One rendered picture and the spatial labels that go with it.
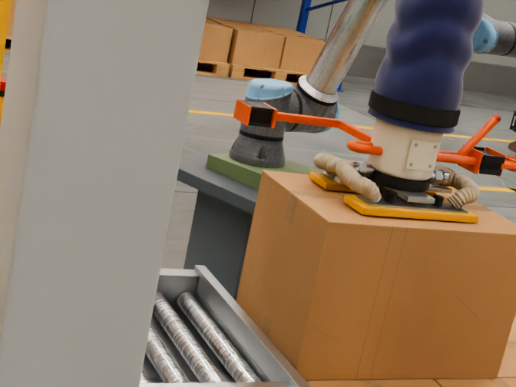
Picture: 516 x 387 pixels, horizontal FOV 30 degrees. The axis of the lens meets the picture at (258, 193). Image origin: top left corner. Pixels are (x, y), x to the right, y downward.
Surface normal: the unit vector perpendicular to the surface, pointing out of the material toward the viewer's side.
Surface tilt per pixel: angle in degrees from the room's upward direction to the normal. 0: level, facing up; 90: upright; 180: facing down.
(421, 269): 90
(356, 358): 90
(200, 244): 90
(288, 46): 90
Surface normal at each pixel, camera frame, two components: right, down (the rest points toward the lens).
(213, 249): -0.66, 0.07
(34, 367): 0.38, 0.32
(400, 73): -0.72, -0.26
